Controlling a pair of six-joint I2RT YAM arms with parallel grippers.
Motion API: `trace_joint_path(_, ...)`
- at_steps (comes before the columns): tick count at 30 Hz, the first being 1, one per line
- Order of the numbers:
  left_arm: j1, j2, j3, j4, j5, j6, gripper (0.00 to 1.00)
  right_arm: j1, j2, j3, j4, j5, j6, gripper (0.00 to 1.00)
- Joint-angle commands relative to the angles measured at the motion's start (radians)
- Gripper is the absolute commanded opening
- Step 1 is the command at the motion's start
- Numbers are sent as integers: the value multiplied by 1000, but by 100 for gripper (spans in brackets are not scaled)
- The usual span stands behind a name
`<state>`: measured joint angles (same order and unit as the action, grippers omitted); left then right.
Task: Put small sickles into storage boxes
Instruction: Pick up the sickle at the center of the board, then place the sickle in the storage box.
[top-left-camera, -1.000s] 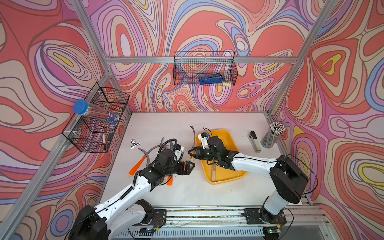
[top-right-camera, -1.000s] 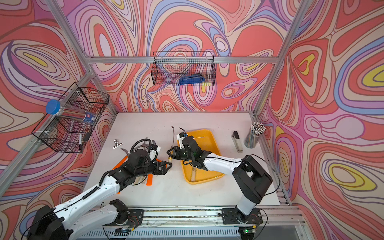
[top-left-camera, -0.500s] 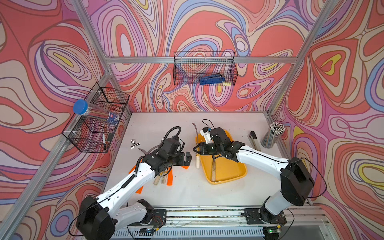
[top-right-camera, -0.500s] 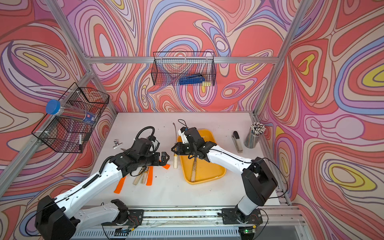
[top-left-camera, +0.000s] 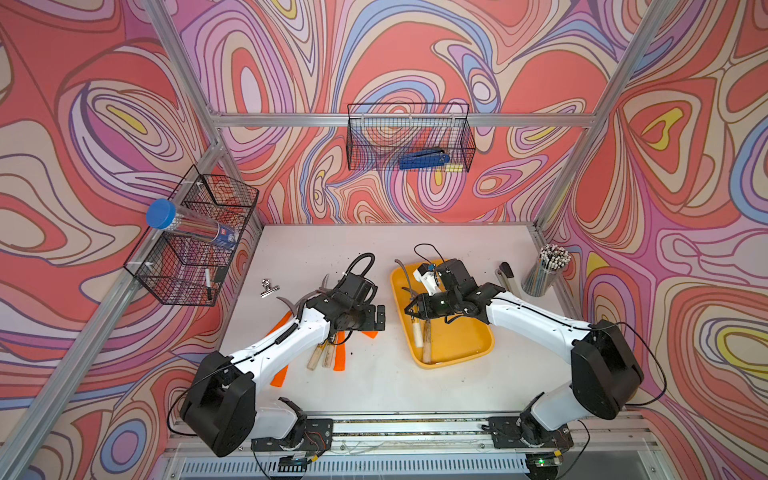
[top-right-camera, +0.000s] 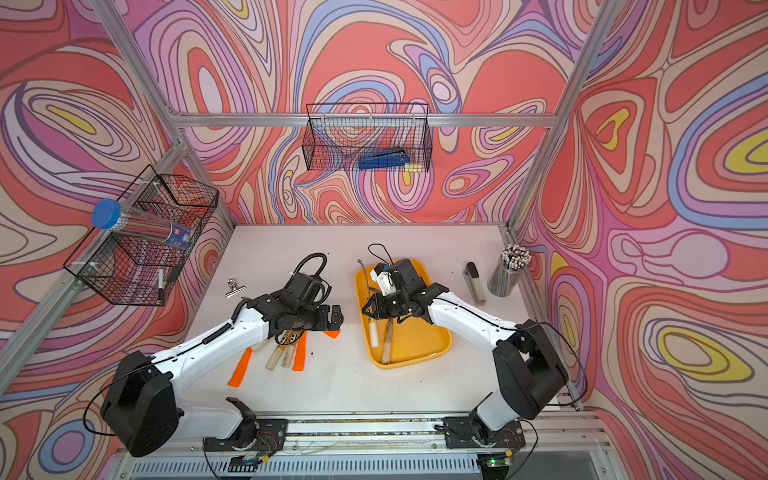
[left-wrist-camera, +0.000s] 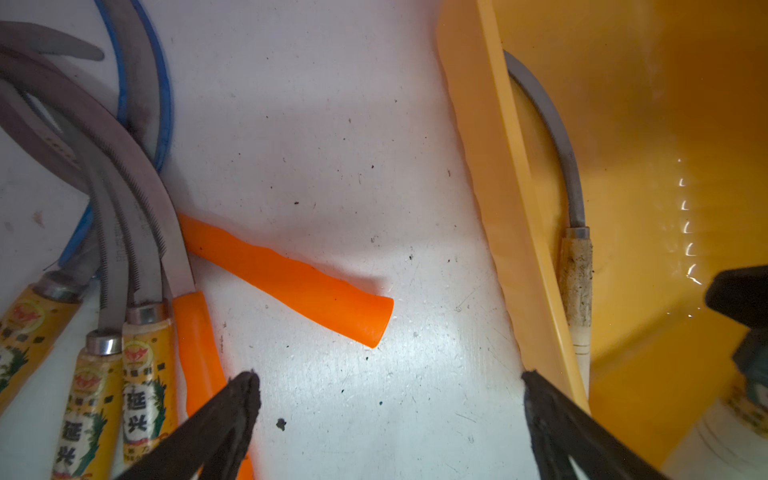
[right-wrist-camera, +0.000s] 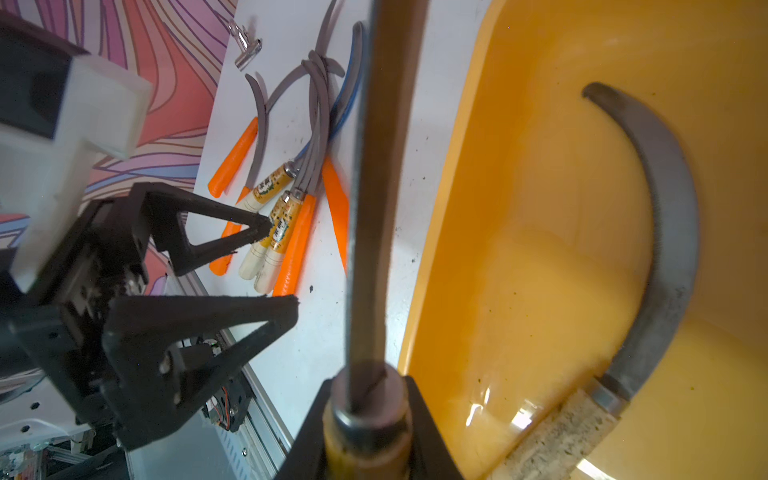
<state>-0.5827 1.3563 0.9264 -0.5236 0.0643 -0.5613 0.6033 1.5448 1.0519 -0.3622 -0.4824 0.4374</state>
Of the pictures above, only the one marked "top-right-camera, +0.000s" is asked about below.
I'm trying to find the yellow plastic tray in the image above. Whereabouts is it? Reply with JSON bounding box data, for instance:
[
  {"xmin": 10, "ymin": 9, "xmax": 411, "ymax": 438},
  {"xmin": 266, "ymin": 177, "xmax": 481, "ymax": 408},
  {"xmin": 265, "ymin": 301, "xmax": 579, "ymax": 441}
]
[{"xmin": 353, "ymin": 258, "xmax": 453, "ymax": 370}]

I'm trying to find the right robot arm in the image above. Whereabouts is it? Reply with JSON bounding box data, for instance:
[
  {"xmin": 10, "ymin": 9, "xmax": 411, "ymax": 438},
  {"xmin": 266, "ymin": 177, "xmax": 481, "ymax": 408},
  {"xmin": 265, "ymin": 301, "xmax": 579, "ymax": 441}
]
[{"xmin": 361, "ymin": 258, "xmax": 568, "ymax": 448}]

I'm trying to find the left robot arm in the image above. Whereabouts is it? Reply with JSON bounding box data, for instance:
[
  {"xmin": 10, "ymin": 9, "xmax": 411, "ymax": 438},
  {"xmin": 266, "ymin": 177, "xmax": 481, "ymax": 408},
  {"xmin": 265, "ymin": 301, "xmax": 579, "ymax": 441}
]
[{"xmin": 100, "ymin": 267, "xmax": 343, "ymax": 457}]

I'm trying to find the silver bulldog clip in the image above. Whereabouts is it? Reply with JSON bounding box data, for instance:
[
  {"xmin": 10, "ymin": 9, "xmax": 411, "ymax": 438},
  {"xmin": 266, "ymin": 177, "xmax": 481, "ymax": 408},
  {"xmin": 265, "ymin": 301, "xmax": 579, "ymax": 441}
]
[{"xmin": 225, "ymin": 278, "xmax": 245, "ymax": 298}]

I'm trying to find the cup of pencils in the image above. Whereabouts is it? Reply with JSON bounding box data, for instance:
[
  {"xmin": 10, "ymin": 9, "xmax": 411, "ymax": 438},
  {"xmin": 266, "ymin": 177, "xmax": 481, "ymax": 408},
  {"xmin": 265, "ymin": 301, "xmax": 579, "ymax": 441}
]
[{"xmin": 487, "ymin": 244, "xmax": 532, "ymax": 297}]

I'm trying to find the black marker in basket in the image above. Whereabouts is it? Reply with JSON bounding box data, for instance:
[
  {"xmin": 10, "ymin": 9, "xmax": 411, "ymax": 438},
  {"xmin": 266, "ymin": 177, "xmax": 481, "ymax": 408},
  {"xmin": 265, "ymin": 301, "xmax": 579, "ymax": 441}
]
[{"xmin": 157, "ymin": 268, "xmax": 166, "ymax": 306}]

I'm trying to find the blue tool in basket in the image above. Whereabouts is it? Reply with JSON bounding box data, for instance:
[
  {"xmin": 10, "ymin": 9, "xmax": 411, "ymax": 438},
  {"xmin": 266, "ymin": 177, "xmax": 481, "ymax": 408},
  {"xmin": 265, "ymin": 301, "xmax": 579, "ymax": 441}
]
[{"xmin": 358, "ymin": 147, "xmax": 411, "ymax": 170}]

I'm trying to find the clear bottle blue cap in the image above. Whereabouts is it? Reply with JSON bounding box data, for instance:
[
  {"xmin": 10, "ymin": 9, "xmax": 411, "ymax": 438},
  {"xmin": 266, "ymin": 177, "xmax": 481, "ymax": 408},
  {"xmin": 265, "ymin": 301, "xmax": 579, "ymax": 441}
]
[{"xmin": 91, "ymin": 199, "xmax": 192, "ymax": 249}]

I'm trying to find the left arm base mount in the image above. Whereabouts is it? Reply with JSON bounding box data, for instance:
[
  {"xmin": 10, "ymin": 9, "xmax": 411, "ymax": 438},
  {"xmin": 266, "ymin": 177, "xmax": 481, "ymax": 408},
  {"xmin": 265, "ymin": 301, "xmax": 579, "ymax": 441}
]
[{"xmin": 203, "ymin": 418, "xmax": 288, "ymax": 454}]

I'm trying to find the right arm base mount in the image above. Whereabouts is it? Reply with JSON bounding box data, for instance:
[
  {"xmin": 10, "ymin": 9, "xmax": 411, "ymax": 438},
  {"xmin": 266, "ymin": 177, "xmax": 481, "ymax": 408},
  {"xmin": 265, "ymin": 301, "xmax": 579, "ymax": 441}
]
[{"xmin": 434, "ymin": 415, "xmax": 526, "ymax": 452}]

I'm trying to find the back wire basket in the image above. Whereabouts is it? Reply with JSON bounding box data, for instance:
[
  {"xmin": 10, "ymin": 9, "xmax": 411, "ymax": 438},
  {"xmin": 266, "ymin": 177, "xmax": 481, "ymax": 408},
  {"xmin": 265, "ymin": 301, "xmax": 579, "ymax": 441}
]
[{"xmin": 302, "ymin": 102, "xmax": 433, "ymax": 173}]

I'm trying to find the wire basket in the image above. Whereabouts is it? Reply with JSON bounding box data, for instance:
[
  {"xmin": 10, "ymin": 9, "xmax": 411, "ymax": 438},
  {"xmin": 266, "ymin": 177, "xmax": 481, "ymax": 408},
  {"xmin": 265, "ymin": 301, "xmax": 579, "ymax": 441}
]
[
  {"xmin": 302, "ymin": 102, "xmax": 433, "ymax": 173},
  {"xmin": 63, "ymin": 166, "xmax": 219, "ymax": 306}
]

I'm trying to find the left wire basket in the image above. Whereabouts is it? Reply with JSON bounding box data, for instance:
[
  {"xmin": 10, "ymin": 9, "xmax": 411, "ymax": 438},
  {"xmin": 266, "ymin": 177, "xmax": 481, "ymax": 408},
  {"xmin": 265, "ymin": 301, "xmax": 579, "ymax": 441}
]
[{"xmin": 63, "ymin": 166, "xmax": 219, "ymax": 306}]

